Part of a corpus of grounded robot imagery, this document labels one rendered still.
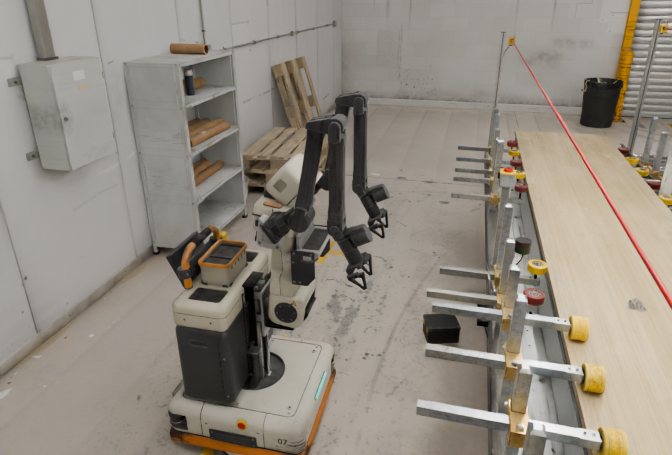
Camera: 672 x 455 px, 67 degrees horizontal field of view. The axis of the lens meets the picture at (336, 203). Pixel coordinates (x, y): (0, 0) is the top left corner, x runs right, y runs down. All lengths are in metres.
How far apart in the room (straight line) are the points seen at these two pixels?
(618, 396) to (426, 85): 8.36
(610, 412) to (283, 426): 1.32
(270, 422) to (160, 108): 2.41
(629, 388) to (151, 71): 3.35
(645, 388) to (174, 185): 3.29
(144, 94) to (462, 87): 6.78
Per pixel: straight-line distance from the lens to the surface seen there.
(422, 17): 9.63
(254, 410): 2.48
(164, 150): 4.03
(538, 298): 2.15
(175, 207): 4.17
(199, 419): 2.56
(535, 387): 2.18
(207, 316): 2.21
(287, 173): 1.96
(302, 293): 2.23
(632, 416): 1.76
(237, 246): 2.42
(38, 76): 3.27
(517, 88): 9.74
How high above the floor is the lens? 2.01
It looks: 23 degrees down
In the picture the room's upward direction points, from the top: straight up
